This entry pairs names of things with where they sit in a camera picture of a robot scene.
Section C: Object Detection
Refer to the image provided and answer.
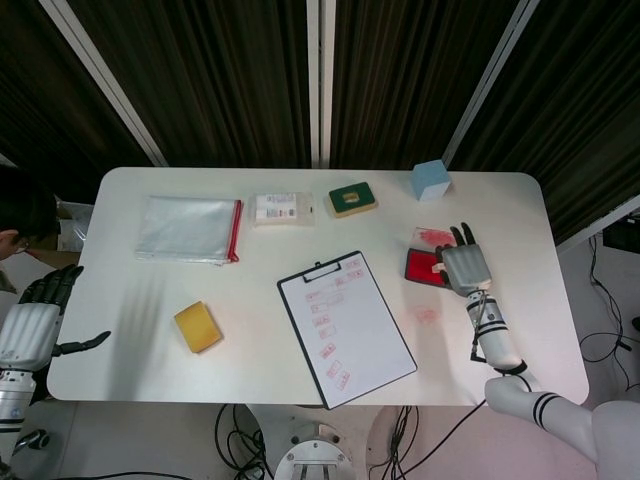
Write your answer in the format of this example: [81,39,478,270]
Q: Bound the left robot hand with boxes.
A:
[0,264,112,371]

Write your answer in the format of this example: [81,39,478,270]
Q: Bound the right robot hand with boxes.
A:
[432,222,494,297]

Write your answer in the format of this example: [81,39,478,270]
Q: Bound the black clipboard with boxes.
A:
[276,250,419,411]

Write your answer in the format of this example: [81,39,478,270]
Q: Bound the red ink pad clear lid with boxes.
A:
[403,225,464,289]

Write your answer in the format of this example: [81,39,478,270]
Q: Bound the light blue cube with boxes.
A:
[410,159,451,203]

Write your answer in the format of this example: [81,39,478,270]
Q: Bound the grey plastic bag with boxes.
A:
[54,197,95,254]

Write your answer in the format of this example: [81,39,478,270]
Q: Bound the person with black hair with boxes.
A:
[0,164,64,296]

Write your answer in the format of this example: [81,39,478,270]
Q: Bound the white paper red stamp prints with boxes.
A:
[280,253,416,407]

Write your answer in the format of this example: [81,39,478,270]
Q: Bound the white partition base bar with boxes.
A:
[552,192,640,251]

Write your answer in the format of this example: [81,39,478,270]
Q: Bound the yellow sponge green scouring layer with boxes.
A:
[327,181,379,220]

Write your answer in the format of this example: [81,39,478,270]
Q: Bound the black electronic device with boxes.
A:
[602,213,640,252]

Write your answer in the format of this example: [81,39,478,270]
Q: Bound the plain yellow sponge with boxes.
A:
[173,300,224,355]

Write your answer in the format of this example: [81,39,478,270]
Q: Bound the clear zip pouch red zipper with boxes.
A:
[134,194,243,266]

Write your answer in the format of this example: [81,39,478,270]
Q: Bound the clear plastic packet white pads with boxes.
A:
[252,192,316,229]

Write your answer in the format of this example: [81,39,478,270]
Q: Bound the dark pleated curtain panel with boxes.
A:
[332,0,526,169]
[449,0,640,242]
[0,0,157,201]
[69,0,311,168]

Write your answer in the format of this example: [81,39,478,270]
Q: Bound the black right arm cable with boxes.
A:
[468,294,532,396]

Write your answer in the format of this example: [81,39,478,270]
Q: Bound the black floor cable bundle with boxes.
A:
[368,402,489,480]
[213,403,274,480]
[579,232,640,394]

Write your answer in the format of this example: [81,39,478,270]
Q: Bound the white slanted frame post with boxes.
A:
[39,0,169,167]
[442,0,544,162]

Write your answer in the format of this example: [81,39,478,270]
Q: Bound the white upright frame post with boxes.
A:
[305,0,322,168]
[322,0,337,169]

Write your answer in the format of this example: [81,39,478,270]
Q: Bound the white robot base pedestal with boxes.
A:
[244,402,376,480]

